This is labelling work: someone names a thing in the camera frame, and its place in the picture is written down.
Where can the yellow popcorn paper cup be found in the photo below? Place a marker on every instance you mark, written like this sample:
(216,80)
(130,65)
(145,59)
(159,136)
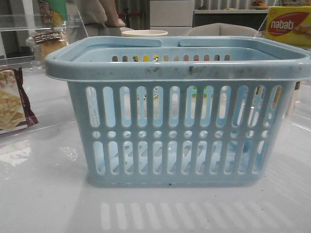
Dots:
(144,33)

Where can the grey armchair in background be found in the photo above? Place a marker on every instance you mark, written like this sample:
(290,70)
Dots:
(222,29)

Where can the light blue plastic basket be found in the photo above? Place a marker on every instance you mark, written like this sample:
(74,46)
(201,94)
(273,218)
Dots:
(185,110)

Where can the yellow nabati wafer box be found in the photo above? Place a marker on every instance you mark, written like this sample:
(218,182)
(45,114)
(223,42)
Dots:
(290,25)

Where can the brown cracker snack package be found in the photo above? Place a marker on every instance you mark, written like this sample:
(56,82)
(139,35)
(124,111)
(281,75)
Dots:
(15,107)

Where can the peach drink carton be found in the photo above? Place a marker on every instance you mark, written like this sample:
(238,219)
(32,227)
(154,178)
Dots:
(292,102)

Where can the packaged bread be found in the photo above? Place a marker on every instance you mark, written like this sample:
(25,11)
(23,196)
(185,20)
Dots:
(48,41)

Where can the clear acrylic shelf left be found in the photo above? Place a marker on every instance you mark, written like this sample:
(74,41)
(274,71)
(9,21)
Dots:
(21,20)

